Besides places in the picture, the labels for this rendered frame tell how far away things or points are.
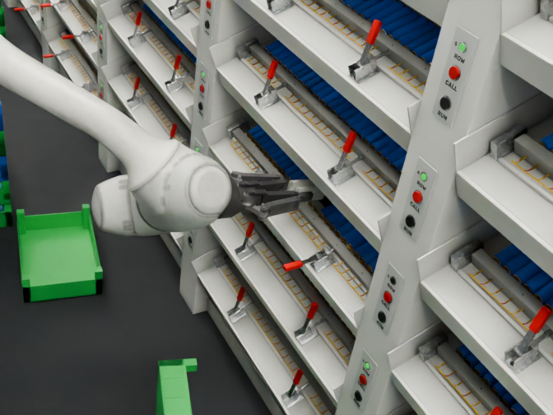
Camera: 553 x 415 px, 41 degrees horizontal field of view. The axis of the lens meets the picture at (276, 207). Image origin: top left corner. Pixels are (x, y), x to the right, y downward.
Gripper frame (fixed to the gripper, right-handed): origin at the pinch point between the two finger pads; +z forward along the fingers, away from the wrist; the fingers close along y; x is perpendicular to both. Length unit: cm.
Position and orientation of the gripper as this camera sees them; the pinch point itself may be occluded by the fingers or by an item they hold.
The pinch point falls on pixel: (306, 189)
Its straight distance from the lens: 142.0
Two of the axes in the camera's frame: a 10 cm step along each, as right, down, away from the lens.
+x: 2.4, -8.2, -5.2
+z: 8.5, -0.8, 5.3
